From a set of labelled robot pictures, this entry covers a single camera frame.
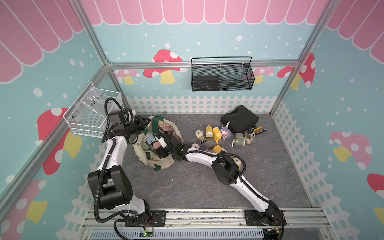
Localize pink boxy pencil sharpener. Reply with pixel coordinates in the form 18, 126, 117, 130
153, 142, 163, 150

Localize beige canvas tote bag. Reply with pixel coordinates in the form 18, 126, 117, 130
132, 116, 184, 171

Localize green square pencil sharpener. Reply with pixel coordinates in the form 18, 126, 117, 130
145, 150, 154, 161

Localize blue pencil sharpener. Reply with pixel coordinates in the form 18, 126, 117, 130
192, 144, 204, 151

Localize cream pencil sharpener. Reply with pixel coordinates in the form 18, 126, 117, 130
195, 130, 206, 144
244, 129, 256, 145

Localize purple pencil sharpener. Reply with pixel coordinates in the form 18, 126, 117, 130
220, 122, 233, 140

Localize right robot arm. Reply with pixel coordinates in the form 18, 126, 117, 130
156, 127, 287, 229

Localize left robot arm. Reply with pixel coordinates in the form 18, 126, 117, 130
87, 97, 153, 226

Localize light blue square sharpener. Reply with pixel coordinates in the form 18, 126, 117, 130
146, 132, 158, 146

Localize clear plastic bag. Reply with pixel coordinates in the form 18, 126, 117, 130
71, 86, 118, 132

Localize black box in basket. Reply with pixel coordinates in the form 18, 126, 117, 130
192, 76, 220, 92

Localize black plastic tool case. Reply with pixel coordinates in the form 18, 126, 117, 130
220, 105, 259, 133

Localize white wire basket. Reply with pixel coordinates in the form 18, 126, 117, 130
63, 82, 123, 139

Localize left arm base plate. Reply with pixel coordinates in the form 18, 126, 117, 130
125, 211, 167, 227

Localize black wire mesh basket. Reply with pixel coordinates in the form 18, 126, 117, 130
191, 56, 255, 91

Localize yellow handled pliers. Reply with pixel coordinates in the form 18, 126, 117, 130
253, 126, 266, 135

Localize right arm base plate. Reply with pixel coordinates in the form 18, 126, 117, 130
244, 209, 287, 227

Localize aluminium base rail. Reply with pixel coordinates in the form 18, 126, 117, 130
79, 208, 336, 240

